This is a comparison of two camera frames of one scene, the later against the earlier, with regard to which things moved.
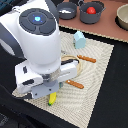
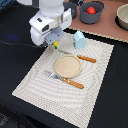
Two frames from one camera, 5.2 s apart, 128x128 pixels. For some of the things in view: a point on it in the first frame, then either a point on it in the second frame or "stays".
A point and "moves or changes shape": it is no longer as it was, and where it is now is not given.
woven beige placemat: (76, 99) stays
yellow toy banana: (52, 98) moves or changes shape
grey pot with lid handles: (91, 18) stays
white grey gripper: (36, 83) to (47, 30)
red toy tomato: (91, 10) stays
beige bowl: (121, 18) stays
